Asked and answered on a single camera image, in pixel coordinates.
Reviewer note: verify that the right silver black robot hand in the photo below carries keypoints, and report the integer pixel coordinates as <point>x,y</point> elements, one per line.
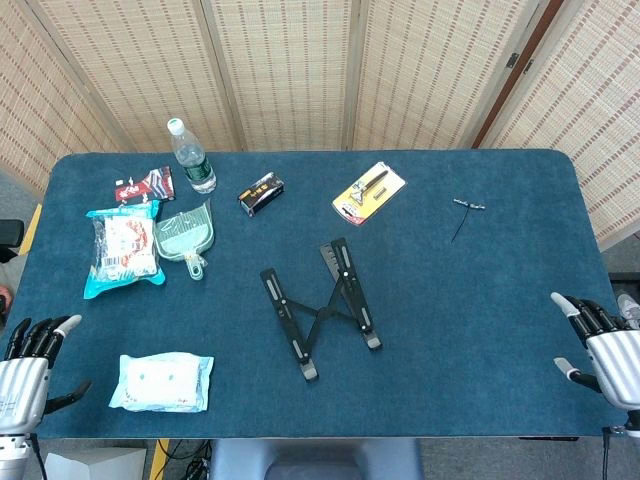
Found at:
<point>617,360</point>

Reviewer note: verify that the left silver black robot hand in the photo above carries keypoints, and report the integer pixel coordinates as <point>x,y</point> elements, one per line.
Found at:
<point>22,385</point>

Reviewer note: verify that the black folding laptop stand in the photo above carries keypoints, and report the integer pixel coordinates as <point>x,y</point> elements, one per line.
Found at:
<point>322,314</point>

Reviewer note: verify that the blue robot base seat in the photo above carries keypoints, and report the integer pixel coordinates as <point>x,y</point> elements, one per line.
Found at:
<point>310,460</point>

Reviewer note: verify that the grey sneaker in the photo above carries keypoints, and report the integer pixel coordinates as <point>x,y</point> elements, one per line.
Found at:
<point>631,305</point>

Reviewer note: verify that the white box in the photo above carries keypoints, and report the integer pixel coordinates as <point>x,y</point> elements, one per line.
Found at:
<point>95,465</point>

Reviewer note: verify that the light blue wet wipes pack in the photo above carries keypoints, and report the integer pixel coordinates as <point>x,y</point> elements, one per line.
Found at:
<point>160,382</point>

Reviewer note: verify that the black office chair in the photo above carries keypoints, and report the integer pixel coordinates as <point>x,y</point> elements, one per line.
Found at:
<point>10,235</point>

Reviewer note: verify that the teal white snack bag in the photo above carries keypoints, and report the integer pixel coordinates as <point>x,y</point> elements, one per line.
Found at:
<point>122,245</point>

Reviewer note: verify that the blue table mat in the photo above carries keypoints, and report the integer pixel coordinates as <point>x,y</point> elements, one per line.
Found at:
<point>450,310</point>

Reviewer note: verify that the metal bar with black tie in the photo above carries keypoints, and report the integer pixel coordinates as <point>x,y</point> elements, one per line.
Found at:
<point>469,203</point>

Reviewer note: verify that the green plastic dustpan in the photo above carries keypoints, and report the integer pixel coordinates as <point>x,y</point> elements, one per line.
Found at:
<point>182,232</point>

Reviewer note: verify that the red black card packet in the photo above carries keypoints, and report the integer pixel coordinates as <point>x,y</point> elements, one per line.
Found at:
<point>145,187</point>

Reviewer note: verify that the clear plastic water bottle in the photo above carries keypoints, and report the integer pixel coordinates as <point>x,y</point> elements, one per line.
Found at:
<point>195,165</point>

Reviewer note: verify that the razor in yellow blister pack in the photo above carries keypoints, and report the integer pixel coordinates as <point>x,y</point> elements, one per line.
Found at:
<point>367,195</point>

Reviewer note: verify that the small black cardboard box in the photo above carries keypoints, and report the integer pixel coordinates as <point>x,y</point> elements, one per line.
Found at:
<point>261,194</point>

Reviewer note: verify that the bamboo folding screen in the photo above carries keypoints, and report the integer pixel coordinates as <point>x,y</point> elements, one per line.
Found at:
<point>285,75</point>

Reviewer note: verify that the brown wooden post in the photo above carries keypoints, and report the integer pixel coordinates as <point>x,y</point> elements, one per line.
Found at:
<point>520,65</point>

